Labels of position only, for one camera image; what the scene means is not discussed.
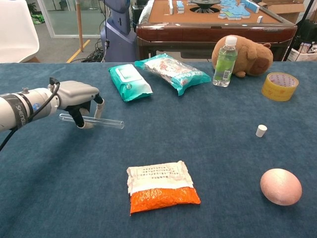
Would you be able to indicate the blue tablecloth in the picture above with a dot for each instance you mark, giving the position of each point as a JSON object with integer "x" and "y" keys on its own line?
{"x": 49, "y": 173}

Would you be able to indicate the wooden pole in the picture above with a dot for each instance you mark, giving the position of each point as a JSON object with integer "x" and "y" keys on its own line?
{"x": 79, "y": 27}

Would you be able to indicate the brown capybara plush toy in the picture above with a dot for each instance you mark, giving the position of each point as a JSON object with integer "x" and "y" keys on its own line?
{"x": 255, "y": 59}

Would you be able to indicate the black mahjong table centre dish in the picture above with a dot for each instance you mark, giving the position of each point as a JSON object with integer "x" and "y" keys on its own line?
{"x": 204, "y": 4}

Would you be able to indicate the teal snack bag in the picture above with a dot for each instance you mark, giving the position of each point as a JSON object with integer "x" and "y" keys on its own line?
{"x": 178, "y": 74}

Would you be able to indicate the white plastic chair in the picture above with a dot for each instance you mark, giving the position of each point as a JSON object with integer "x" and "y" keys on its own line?
{"x": 15, "y": 29}

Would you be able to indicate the clear glass test tube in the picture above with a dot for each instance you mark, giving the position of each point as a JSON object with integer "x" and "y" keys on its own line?
{"x": 109, "y": 123}

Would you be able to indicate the black equipment case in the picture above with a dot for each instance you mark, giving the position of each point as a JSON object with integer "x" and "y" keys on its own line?
{"x": 308, "y": 32}

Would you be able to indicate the upright white mahjong tile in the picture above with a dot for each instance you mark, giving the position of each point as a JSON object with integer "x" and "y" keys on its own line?
{"x": 171, "y": 6}

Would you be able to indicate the pink egg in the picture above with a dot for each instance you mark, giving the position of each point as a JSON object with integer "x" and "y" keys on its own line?
{"x": 281, "y": 187}

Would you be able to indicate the cardboard box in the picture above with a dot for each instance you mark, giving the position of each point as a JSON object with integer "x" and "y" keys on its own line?
{"x": 289, "y": 12}

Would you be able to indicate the yellow tape roll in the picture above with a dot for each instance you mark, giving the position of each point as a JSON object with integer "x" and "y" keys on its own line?
{"x": 280, "y": 95}

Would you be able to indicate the green floor object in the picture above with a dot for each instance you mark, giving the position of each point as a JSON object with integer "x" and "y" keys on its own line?
{"x": 38, "y": 19}

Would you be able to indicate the clear bottle with green label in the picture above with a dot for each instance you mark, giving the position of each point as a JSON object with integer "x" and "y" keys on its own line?
{"x": 224, "y": 67}

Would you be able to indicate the green potted plant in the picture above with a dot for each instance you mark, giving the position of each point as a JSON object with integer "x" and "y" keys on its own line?
{"x": 32, "y": 8}

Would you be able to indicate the white test tube cap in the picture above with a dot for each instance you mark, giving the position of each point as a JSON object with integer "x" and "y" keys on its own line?
{"x": 261, "y": 131}

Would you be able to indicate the stacked blue mahjong tiles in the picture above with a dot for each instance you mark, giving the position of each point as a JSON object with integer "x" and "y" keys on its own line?
{"x": 180, "y": 7}

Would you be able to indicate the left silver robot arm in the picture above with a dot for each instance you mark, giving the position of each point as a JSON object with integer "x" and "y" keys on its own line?
{"x": 15, "y": 109}

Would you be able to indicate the orange and white packet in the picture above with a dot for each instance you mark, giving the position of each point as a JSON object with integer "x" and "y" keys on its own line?
{"x": 161, "y": 196}

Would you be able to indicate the white plastic bag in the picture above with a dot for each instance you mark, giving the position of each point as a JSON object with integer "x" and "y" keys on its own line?
{"x": 146, "y": 15}

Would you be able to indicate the pile of blue mahjong tiles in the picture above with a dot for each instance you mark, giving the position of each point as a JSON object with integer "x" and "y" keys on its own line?
{"x": 232, "y": 11}

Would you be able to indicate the row of blue mahjong tiles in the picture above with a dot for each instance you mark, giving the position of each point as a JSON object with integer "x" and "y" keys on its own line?
{"x": 251, "y": 6}

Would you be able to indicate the brown mahjong table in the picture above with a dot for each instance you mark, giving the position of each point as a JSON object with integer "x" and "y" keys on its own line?
{"x": 198, "y": 32}

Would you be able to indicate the single white mahjong tile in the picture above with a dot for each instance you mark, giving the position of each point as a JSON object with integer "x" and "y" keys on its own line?
{"x": 259, "y": 19}

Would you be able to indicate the teal wet wipes pack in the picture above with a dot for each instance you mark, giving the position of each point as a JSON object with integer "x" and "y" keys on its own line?
{"x": 128, "y": 81}

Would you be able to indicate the white printed boxes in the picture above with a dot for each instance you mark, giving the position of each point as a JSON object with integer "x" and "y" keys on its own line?
{"x": 303, "y": 53}

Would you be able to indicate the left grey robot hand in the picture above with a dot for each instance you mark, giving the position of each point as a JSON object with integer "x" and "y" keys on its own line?
{"x": 74, "y": 93}

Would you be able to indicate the blue-grey machine base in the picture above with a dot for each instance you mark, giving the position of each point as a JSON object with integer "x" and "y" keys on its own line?
{"x": 119, "y": 42}

